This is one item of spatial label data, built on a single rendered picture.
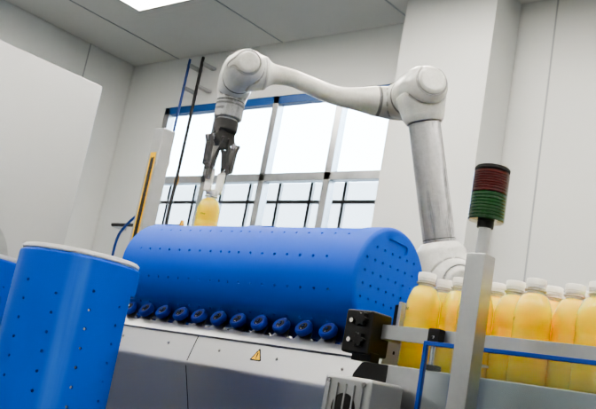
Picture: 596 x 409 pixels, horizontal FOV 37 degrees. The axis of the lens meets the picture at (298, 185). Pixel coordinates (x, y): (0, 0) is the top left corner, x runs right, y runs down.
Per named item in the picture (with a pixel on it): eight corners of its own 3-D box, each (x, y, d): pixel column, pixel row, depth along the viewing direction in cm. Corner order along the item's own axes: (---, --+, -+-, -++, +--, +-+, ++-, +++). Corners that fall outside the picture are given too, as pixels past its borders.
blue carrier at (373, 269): (180, 326, 274) (201, 239, 281) (413, 357, 215) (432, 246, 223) (108, 306, 254) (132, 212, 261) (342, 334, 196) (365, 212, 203)
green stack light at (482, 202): (479, 225, 160) (482, 200, 161) (510, 226, 155) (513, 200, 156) (460, 216, 155) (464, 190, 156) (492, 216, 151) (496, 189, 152)
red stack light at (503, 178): (482, 199, 161) (485, 178, 162) (513, 199, 156) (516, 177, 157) (464, 189, 156) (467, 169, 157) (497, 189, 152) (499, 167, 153)
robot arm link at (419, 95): (459, 313, 274) (491, 310, 253) (411, 318, 270) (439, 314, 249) (429, 76, 287) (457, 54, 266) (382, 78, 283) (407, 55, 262)
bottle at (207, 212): (192, 255, 271) (205, 196, 274) (213, 258, 269) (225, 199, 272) (184, 251, 264) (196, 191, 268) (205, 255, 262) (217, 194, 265)
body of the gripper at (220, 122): (228, 125, 281) (223, 153, 279) (209, 116, 275) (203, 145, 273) (245, 123, 276) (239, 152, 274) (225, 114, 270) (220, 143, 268)
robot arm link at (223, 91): (211, 103, 280) (217, 91, 268) (221, 58, 284) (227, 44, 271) (244, 111, 283) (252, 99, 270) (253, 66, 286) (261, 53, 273)
